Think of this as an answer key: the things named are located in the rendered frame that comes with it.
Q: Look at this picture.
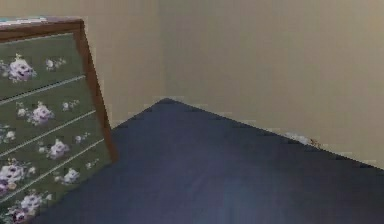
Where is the green floral chest of drawers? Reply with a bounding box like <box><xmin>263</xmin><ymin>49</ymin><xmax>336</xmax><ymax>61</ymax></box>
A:
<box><xmin>0</xmin><ymin>15</ymin><xmax>120</xmax><ymax>224</ymax></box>

